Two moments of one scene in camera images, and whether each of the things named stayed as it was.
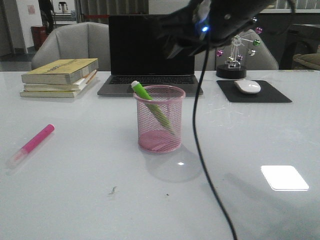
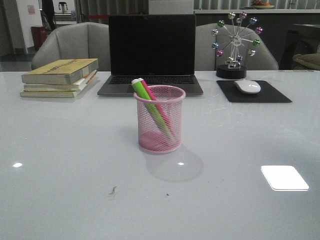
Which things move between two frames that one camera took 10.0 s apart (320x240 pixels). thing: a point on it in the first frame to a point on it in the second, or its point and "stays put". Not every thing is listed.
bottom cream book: (55, 94) stays put
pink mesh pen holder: (160, 120) stays put
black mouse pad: (267, 94) stays put
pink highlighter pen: (32, 144) to (152, 97)
